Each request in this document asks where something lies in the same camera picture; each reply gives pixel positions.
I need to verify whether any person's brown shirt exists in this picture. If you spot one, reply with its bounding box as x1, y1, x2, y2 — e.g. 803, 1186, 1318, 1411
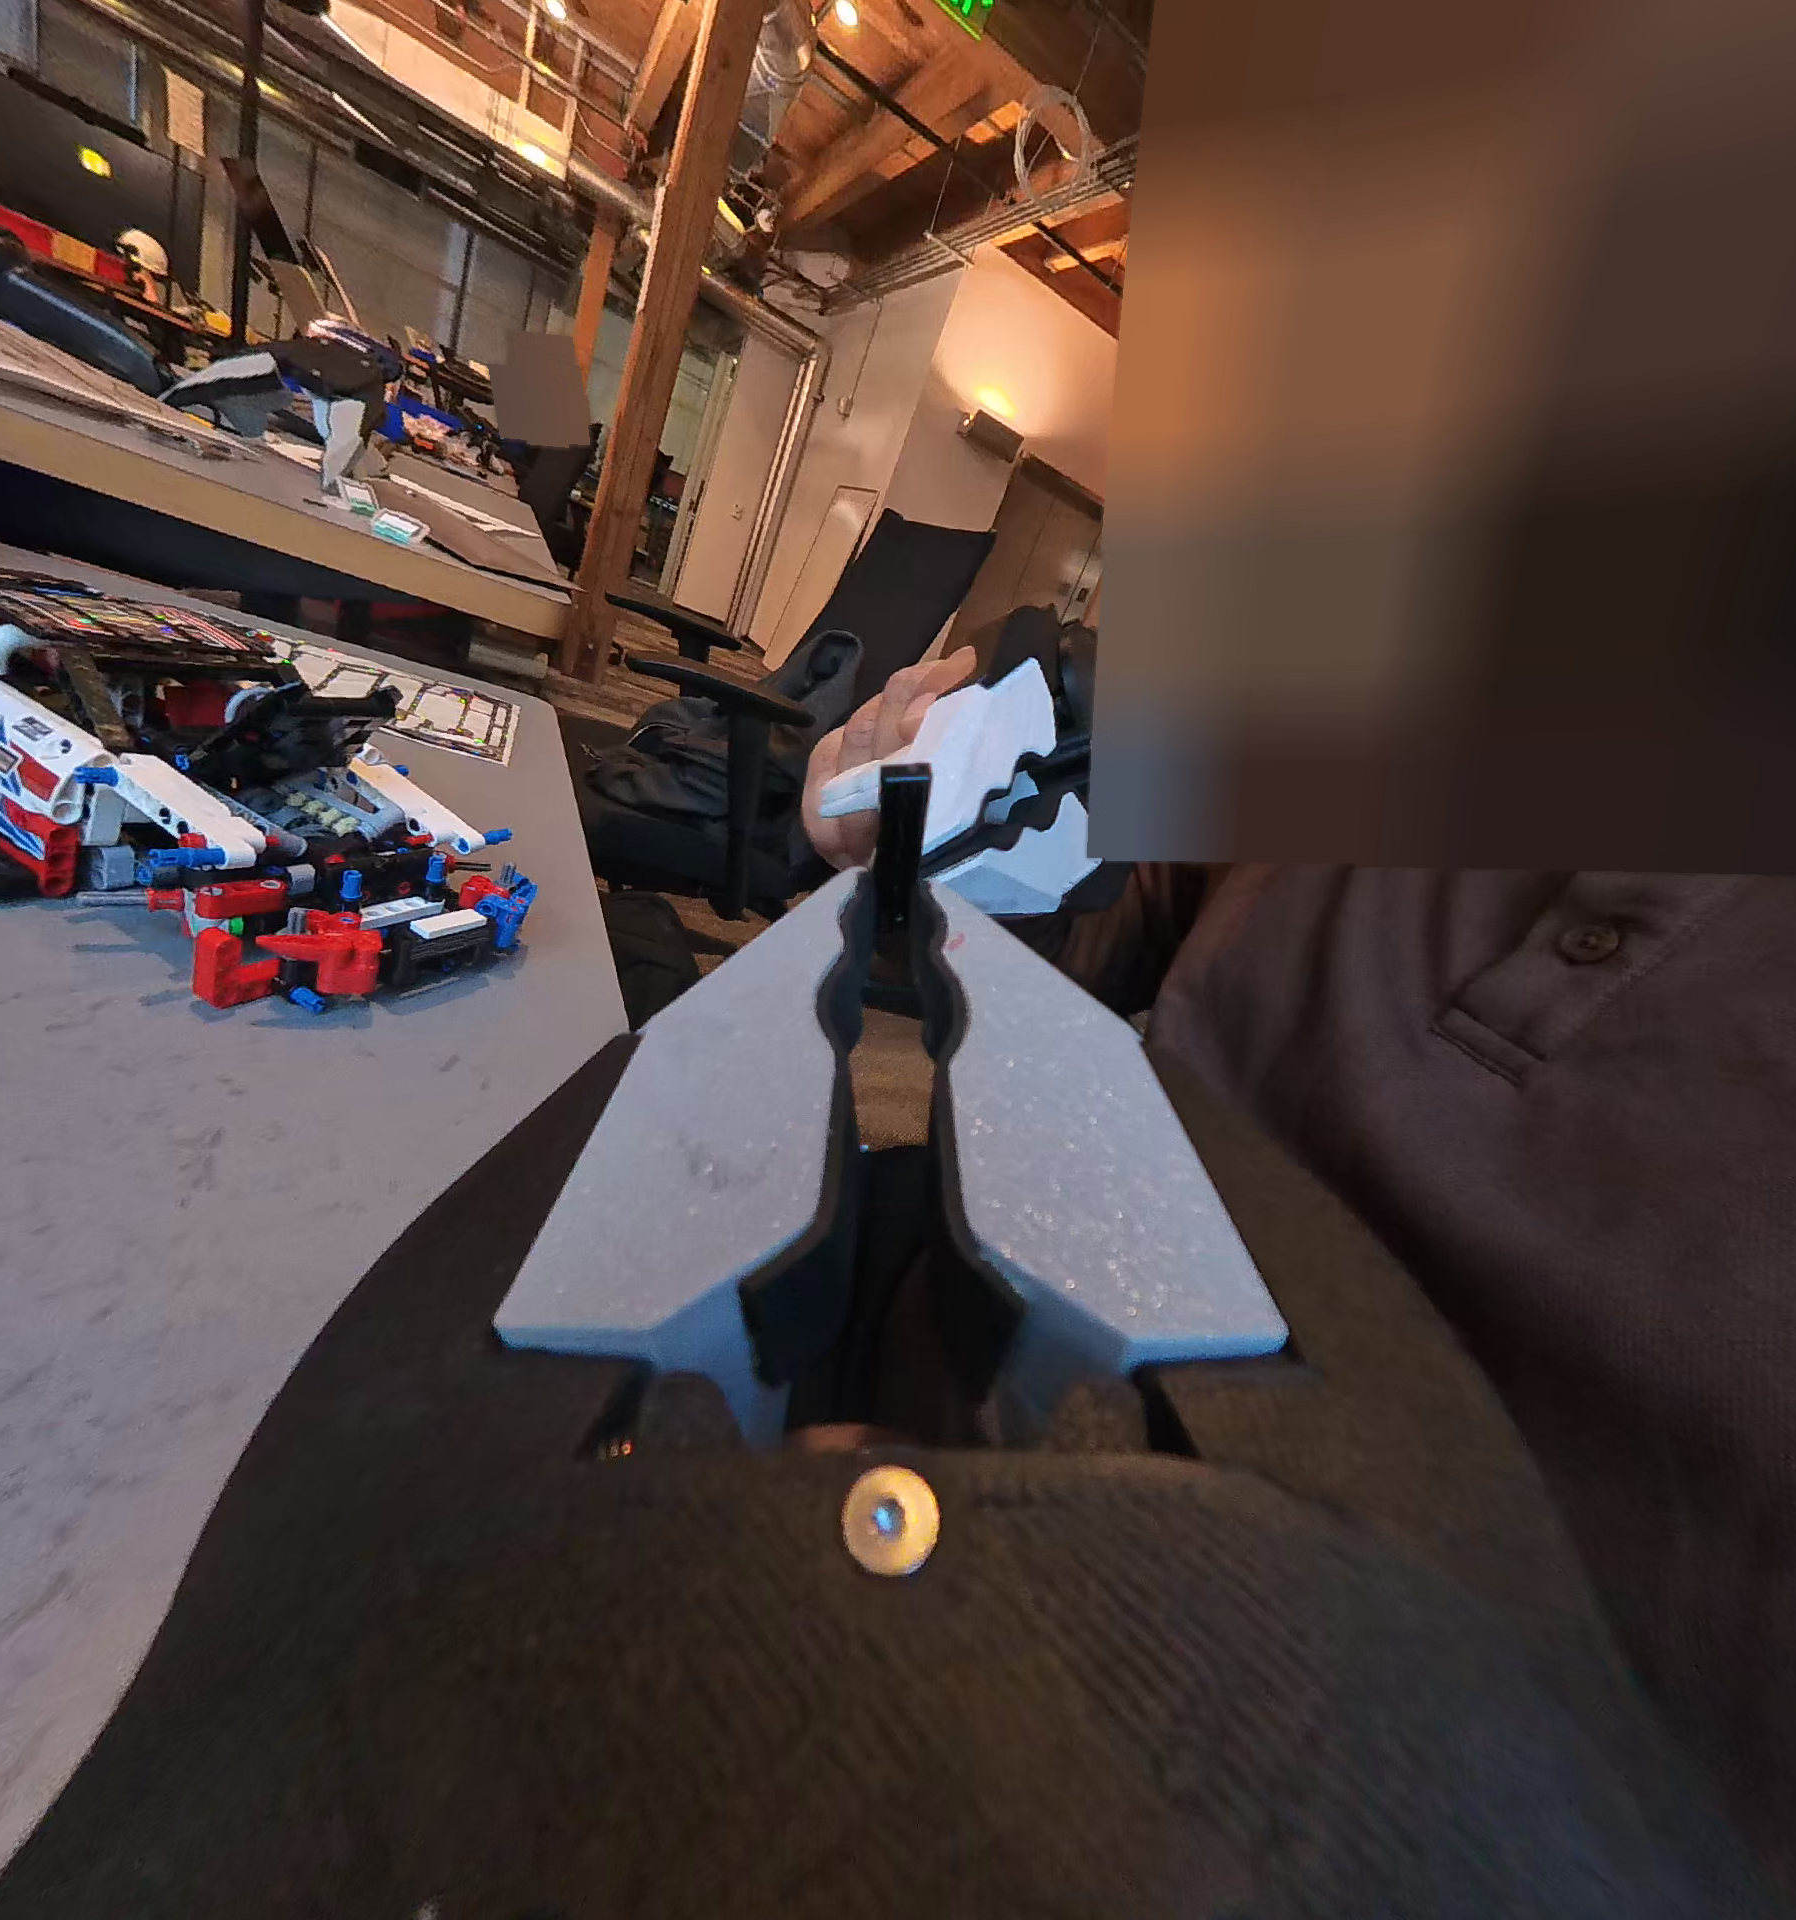
1138, 863, 1796, 1920

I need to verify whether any white black device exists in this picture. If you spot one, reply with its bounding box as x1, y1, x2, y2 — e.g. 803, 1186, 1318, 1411
163, 332, 409, 499

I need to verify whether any red white toy car model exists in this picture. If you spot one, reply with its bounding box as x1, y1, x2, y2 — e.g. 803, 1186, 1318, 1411
0, 563, 541, 1021

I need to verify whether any wooden work table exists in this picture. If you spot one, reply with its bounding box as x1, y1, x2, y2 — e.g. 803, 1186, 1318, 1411
0, 292, 586, 648

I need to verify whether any black monitor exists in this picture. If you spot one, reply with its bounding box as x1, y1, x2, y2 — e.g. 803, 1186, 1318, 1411
0, 45, 189, 259

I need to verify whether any wooden support post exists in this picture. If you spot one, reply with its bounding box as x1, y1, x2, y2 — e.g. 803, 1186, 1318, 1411
561, 0, 773, 684

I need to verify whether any black printed tile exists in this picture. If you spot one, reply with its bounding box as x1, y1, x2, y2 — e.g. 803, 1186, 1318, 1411
871, 763, 939, 992

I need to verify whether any black office chair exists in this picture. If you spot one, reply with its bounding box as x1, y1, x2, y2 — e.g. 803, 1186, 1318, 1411
604, 511, 999, 921

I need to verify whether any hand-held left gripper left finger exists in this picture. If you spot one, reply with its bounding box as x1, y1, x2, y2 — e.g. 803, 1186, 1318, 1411
493, 866, 883, 1450

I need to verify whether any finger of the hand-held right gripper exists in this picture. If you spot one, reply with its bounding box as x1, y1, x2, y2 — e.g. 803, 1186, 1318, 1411
928, 780, 1108, 921
817, 655, 1096, 880

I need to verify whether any person's right hand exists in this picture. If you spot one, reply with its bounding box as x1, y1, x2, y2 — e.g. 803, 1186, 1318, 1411
805, 648, 979, 872

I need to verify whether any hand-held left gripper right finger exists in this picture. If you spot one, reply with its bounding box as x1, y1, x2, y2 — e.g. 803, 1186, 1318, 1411
916, 885, 1291, 1443

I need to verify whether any black backpack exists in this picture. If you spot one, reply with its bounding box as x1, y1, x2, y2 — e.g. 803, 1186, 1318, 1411
583, 697, 826, 902

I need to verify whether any printed sticker sheet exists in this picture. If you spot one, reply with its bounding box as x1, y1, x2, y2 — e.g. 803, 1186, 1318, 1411
275, 636, 522, 771

